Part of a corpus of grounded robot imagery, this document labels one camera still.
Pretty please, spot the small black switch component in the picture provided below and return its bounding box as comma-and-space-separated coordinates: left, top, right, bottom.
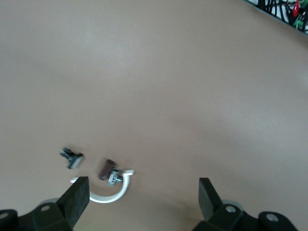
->
59, 146, 85, 169

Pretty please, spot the white curved plastic bracket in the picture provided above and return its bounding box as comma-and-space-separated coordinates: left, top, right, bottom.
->
69, 169, 135, 204

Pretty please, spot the black cable bundle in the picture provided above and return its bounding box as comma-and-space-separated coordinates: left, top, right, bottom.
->
255, 0, 308, 33

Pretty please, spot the green terminal connector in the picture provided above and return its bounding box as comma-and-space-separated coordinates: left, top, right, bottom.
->
293, 13, 308, 31

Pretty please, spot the brown block with metal clip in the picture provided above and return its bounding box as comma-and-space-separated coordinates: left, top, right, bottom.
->
97, 158, 121, 187

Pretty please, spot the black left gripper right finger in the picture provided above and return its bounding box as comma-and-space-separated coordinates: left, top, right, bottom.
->
192, 178, 260, 231

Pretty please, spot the cables and electronics clutter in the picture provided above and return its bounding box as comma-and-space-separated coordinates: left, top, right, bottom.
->
242, 0, 308, 37

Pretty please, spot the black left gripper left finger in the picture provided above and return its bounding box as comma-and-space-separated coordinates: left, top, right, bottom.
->
31, 176, 90, 231

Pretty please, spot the red clip connector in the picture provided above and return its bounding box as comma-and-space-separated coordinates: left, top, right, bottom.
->
291, 0, 302, 17

